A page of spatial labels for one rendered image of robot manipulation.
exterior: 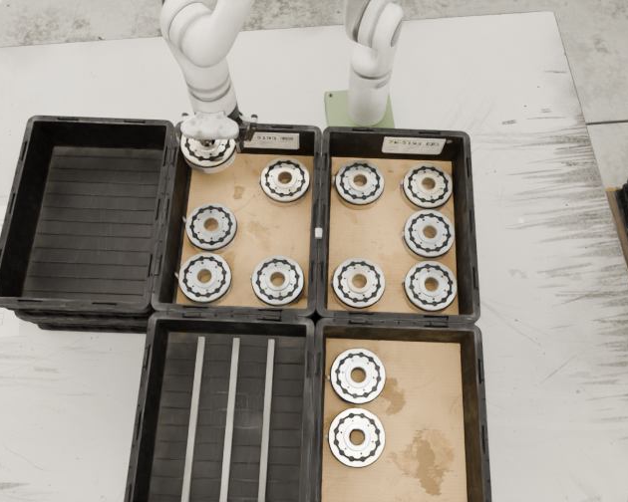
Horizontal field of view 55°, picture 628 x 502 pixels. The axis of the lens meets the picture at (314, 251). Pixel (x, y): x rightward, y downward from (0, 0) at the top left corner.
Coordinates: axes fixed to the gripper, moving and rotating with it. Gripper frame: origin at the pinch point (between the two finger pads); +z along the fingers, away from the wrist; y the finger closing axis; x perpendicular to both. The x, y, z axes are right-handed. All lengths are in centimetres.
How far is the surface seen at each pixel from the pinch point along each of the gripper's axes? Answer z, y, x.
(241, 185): 17.0, -1.2, 0.4
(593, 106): 101, -124, -78
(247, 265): 16.8, -3.6, 18.3
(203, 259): 14.0, 4.9, 18.2
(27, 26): 101, 102, -109
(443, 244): 14.2, -42.9, 13.9
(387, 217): 17.1, -32.2, 7.1
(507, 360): 30, -59, 34
